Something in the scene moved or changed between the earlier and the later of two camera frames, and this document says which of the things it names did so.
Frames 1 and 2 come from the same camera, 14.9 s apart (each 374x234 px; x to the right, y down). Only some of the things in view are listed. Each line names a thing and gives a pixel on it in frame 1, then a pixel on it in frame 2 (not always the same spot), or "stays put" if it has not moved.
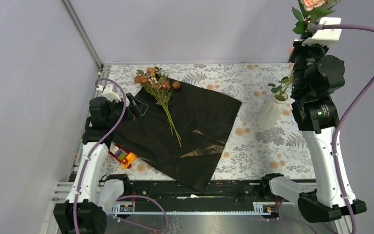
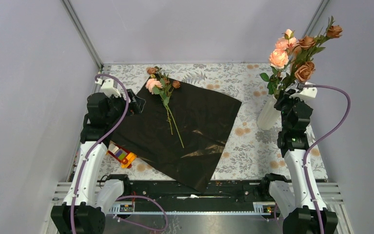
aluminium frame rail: x=83 y=32 stays put
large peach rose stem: x=312 y=10 to x=279 y=61
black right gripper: x=298 y=47 to x=282 y=100
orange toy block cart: x=125 y=158 stays put
